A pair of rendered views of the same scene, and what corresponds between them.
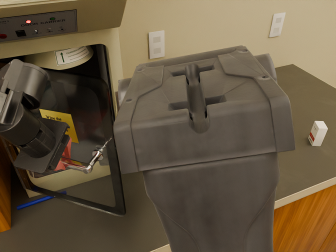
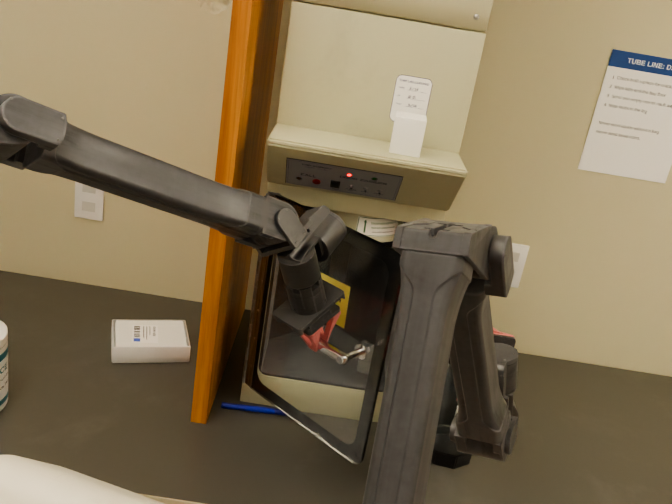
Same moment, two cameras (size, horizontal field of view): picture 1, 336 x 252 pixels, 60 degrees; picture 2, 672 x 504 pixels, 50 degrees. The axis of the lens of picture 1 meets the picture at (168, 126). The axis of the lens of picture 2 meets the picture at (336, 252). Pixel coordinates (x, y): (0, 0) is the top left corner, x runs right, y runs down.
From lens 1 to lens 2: 0.58 m
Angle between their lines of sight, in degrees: 24
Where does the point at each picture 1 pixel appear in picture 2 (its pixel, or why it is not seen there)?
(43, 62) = not seen: hidden behind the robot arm
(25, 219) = (227, 422)
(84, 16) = (409, 186)
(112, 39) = not seen: hidden behind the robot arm
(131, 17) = (481, 210)
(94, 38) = (412, 215)
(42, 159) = (304, 317)
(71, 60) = (373, 233)
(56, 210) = (268, 429)
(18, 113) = (308, 255)
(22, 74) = (325, 221)
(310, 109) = not seen: outside the picture
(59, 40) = (369, 205)
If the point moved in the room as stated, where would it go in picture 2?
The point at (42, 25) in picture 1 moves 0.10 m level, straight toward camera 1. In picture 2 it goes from (361, 183) to (360, 201)
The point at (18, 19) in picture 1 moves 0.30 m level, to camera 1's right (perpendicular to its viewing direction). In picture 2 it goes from (340, 170) to (521, 221)
